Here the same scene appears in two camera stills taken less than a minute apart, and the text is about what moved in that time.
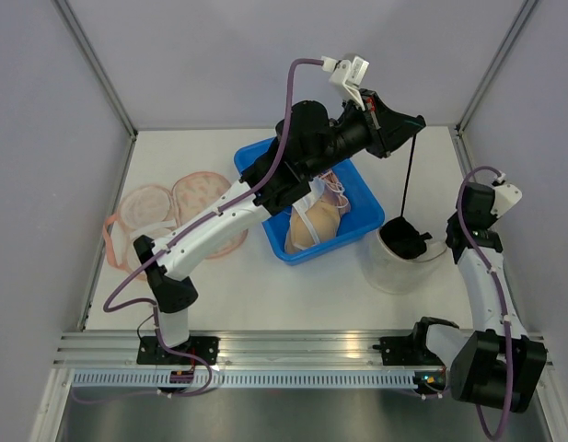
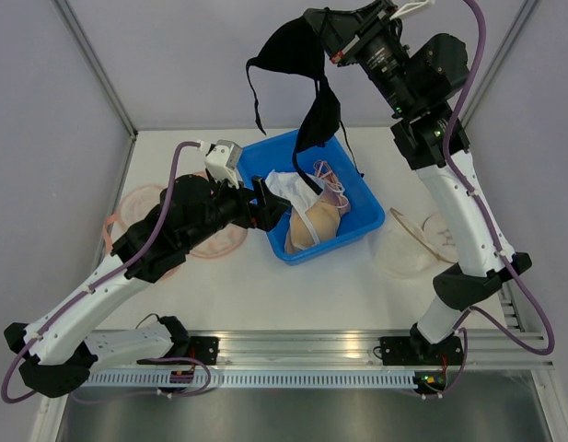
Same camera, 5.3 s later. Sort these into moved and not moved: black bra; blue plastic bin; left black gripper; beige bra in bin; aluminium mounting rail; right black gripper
Moved: right black gripper; black bra; left black gripper
Not moved: aluminium mounting rail; beige bra in bin; blue plastic bin
